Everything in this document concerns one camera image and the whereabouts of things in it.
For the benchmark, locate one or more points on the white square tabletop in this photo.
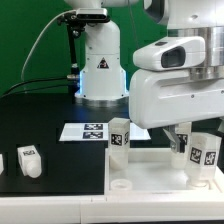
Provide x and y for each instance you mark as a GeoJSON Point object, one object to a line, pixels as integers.
{"type": "Point", "coordinates": [149, 171]}

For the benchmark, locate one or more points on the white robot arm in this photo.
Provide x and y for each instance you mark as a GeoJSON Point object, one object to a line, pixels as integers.
{"type": "Point", "coordinates": [102, 79]}

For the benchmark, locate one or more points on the white L-shaped obstacle wall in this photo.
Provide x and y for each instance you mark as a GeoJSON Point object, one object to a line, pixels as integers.
{"type": "Point", "coordinates": [110, 208]}

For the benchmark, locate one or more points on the black camera on stand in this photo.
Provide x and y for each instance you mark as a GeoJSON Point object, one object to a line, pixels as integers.
{"type": "Point", "coordinates": [87, 15]}

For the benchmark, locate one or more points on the black camera stand pole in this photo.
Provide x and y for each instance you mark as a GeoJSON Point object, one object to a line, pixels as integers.
{"type": "Point", "coordinates": [73, 34]}

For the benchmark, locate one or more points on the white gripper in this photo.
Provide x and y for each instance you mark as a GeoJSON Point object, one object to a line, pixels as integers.
{"type": "Point", "coordinates": [162, 93]}

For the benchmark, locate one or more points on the white paper with markers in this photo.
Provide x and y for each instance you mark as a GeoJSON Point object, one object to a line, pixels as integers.
{"type": "Point", "coordinates": [97, 132]}

